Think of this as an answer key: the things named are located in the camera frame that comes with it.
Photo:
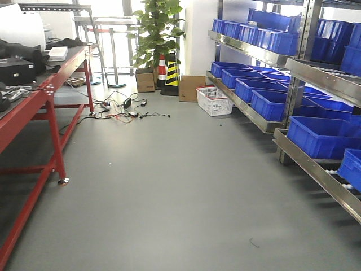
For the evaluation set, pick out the brown cardboard box on floor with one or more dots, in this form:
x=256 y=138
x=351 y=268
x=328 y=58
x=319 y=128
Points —
x=188 y=85

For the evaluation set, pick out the red white traffic cone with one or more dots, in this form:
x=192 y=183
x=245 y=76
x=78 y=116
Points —
x=161 y=77

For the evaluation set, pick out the black yellow traffic cone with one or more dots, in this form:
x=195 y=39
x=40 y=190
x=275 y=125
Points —
x=171 y=87

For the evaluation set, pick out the green potted plant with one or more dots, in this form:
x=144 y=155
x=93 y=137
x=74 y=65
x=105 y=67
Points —
x=156 y=32

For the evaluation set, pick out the red frame table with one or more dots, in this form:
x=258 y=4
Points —
x=38 y=106

